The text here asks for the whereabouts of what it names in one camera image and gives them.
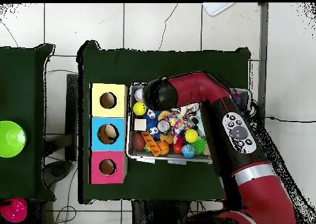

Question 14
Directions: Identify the shallow clear mesh bin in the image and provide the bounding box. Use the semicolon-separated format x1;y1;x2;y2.
126;82;252;165

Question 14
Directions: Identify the black upright panel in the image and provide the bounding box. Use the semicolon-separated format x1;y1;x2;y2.
64;73;79;162

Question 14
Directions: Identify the dark green tablecloth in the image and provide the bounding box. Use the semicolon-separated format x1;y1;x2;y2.
0;43;56;202
77;39;251;205

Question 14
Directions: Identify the orange plastic ladder toy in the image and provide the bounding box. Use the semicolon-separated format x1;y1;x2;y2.
141;130;162;157

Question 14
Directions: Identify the black cable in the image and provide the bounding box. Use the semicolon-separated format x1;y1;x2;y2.
261;115;316;124

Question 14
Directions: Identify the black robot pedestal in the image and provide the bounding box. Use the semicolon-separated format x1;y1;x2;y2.
131;199;191;224

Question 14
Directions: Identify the pale wooden block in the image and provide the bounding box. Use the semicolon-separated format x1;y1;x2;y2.
134;118;148;131

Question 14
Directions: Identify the blue spiky toy with eyes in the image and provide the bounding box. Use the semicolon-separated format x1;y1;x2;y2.
145;109;162;121

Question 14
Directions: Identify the bright green plastic bowl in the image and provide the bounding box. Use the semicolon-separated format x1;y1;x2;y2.
0;120;27;159

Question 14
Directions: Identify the blue globe ball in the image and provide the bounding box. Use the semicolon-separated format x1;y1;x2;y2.
181;144;196;159

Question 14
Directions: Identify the yellow smiley ball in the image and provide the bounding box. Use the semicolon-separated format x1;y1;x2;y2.
132;101;148;117

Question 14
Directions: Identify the red plastic cup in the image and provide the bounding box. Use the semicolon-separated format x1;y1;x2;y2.
0;197;28;223

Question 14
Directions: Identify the wooden box with three holes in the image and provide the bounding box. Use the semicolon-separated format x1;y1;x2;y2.
88;82;128;185

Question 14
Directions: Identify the plain yellow ball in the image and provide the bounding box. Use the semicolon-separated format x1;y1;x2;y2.
184;128;199;144

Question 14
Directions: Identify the dark grey rounded object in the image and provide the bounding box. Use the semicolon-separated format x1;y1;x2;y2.
43;159;73;188

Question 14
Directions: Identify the white flat board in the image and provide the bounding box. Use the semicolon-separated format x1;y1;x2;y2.
201;2;235;17

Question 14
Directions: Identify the brown toy football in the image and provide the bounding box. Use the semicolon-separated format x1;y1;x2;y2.
131;132;147;152

